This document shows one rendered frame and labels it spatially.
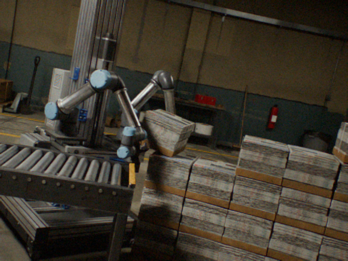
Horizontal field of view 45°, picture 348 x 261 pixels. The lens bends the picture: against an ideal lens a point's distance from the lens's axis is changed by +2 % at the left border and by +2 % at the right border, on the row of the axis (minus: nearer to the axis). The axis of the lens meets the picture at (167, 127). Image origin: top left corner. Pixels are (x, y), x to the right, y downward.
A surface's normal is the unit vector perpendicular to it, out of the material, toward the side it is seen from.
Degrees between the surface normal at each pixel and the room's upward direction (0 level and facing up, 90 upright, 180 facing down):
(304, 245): 90
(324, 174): 90
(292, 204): 90
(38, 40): 90
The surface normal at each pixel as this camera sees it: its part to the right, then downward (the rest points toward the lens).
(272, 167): -0.21, 0.08
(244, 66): 0.09, 0.15
